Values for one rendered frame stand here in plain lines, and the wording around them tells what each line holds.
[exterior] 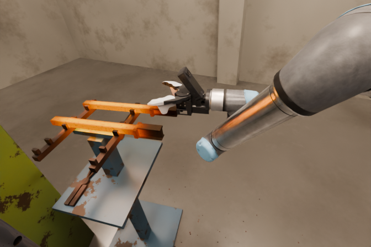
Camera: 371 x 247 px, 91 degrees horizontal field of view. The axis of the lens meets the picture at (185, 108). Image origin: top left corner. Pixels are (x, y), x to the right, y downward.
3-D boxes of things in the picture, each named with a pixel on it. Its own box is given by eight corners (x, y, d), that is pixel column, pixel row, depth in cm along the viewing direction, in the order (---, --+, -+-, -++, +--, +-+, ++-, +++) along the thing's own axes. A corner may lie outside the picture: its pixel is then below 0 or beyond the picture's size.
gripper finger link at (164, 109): (152, 120, 60) (178, 112, 63) (148, 105, 57) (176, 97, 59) (149, 114, 63) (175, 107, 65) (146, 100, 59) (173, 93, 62)
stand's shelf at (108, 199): (163, 144, 94) (162, 141, 93) (123, 229, 62) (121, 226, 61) (112, 137, 101) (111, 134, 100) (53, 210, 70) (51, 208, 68)
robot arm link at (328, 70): (433, 86, 17) (208, 171, 58) (433, 53, 23) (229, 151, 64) (340, 5, 20) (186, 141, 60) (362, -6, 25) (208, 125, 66)
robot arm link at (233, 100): (256, 121, 58) (261, 98, 53) (222, 118, 60) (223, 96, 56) (255, 107, 64) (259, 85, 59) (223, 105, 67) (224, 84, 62)
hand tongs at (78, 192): (132, 111, 116) (131, 109, 116) (138, 112, 116) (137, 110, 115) (64, 205, 69) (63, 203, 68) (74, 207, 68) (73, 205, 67)
